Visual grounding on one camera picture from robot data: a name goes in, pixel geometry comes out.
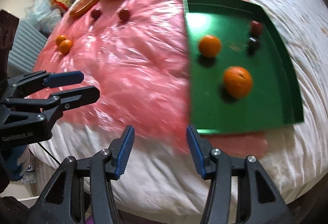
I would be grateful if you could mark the dark purple plum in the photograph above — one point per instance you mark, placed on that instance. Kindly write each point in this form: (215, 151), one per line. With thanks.
(253, 43)

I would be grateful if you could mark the pink plastic sheet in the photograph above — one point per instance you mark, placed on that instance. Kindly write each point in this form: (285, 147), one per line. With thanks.
(133, 60)

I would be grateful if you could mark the yellow red rice bag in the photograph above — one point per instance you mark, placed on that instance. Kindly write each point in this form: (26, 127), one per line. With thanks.
(61, 1)

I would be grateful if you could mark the green rectangular tray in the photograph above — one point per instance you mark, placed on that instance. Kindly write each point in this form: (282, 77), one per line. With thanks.
(217, 101)

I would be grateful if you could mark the orange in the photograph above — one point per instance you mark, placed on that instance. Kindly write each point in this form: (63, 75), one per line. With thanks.
(60, 40)
(210, 45)
(65, 46)
(237, 82)

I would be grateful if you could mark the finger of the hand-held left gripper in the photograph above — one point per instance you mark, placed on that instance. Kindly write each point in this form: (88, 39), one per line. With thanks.
(64, 78)
(76, 98)

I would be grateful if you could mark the person's left hand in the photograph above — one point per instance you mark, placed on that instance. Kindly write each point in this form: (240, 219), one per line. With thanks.
(15, 162)

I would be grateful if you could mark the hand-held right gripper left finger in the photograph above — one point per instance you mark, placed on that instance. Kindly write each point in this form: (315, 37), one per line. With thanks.
(124, 152)

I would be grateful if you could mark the light blue ribbed suitcase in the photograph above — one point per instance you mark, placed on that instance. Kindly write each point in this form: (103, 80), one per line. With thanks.
(28, 47)

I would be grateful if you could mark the light blue plastic bag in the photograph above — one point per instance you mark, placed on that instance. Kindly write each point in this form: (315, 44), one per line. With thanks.
(42, 13)

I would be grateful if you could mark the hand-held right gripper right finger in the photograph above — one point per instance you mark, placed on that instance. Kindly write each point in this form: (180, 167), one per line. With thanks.
(196, 152)

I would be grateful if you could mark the red plum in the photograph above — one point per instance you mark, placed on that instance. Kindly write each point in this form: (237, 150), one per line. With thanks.
(96, 13)
(256, 27)
(124, 14)

